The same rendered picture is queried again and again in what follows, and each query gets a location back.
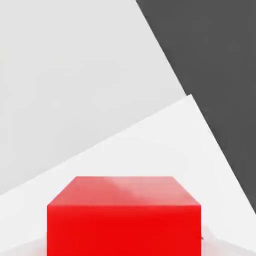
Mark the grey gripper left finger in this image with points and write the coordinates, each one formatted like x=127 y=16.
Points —
x=38 y=248

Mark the small red cube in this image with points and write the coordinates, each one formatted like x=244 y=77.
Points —
x=124 y=226

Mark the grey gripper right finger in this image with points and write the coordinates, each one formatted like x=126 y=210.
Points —
x=212 y=245

